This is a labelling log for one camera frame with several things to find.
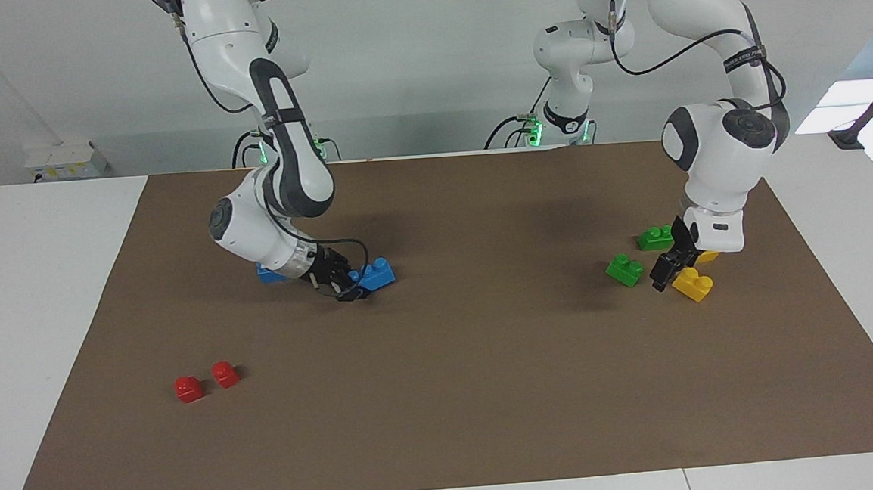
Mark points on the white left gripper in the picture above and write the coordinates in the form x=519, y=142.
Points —
x=720, y=229

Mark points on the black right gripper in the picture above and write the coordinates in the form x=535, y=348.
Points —
x=326, y=267

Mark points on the blue three-stud toy block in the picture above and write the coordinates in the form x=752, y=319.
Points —
x=375, y=276
x=270, y=274

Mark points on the green two-stud toy block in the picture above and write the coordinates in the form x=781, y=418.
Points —
x=653, y=239
x=624, y=270

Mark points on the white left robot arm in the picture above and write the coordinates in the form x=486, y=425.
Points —
x=711, y=152

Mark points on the yellow two-stud toy block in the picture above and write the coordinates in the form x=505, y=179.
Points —
x=708, y=256
x=693, y=284

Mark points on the red one-stud toy block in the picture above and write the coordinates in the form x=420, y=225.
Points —
x=225, y=374
x=188, y=389

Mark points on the brown paper table mat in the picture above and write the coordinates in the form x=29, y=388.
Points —
x=491, y=393

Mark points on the black slanted stand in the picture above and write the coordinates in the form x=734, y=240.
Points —
x=868, y=111

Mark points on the white wall box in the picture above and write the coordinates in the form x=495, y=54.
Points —
x=60, y=158

